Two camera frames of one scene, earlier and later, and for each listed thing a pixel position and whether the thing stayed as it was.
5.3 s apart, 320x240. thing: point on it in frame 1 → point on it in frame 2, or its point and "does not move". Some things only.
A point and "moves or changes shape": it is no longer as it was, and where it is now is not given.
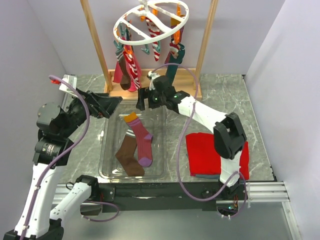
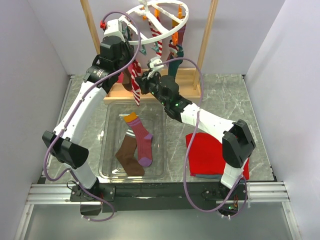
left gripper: [102, 104] → [127, 46]
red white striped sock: [130, 60] moves or changes shape
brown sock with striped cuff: [127, 154] does not move
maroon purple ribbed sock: [144, 140] does not move
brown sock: [125, 80] does not move
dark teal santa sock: [177, 52] does not move
